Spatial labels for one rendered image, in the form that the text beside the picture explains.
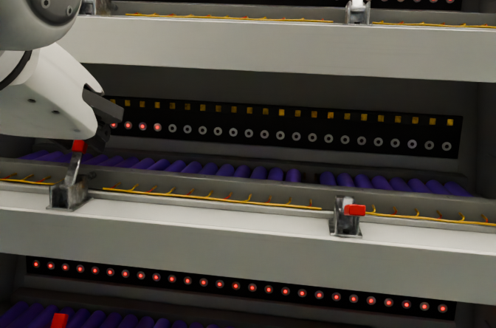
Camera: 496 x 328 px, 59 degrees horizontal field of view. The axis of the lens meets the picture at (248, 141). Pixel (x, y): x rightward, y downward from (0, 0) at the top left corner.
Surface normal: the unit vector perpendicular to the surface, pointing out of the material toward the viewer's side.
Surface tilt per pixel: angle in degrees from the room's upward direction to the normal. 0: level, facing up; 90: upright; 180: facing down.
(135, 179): 108
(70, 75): 85
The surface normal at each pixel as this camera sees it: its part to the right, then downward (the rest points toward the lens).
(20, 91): 0.04, 0.89
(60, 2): 0.94, 0.33
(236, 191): -0.15, 0.17
